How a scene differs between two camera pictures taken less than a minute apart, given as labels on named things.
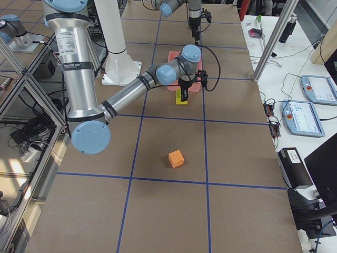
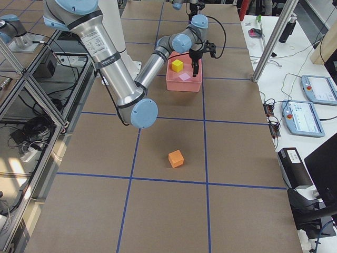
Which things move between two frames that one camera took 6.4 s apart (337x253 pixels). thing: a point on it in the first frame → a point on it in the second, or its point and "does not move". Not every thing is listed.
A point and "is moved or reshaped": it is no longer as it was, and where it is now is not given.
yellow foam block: x=178 y=95 is moved or reshaped
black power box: x=293 y=169 does not move
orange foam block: x=176 y=158 does not move
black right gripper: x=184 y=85 → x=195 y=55
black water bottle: x=288 y=30 does not move
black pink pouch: x=256 y=33 does not move
